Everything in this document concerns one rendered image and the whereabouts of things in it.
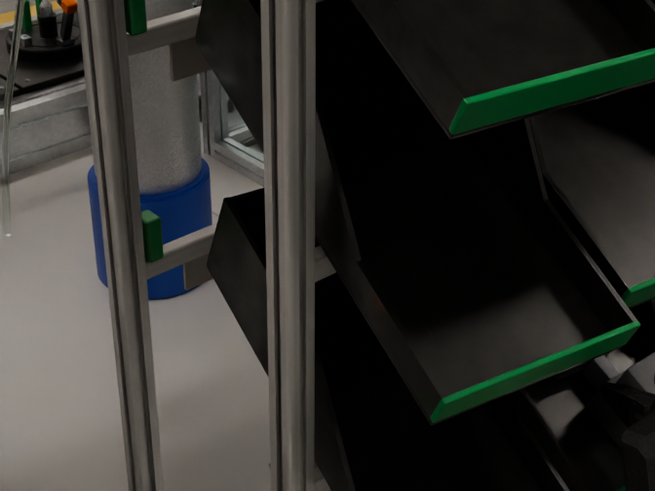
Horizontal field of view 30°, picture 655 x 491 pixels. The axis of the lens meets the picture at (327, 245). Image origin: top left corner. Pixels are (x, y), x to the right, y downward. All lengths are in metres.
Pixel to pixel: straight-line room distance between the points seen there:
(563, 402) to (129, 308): 0.30
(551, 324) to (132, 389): 0.32
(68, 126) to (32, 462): 0.74
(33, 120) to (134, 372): 1.12
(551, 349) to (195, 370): 0.85
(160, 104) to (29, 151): 0.51
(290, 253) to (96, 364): 0.87
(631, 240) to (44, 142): 1.32
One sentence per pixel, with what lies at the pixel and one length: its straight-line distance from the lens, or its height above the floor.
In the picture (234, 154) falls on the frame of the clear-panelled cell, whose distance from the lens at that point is 1.89.
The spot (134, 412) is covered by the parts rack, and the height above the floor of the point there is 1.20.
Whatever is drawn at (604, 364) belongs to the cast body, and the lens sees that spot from 0.86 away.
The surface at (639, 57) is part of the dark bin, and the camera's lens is 0.58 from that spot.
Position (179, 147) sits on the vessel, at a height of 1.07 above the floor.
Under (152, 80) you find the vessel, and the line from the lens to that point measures 1.46.
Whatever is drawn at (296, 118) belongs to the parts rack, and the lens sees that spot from 0.61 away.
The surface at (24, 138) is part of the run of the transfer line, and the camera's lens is 1.93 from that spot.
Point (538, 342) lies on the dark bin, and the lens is 0.67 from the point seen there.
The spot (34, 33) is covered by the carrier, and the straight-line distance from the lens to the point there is 2.11.
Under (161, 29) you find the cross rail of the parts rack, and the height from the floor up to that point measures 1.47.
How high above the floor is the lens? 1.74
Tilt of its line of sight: 31 degrees down
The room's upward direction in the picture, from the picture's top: 1 degrees clockwise
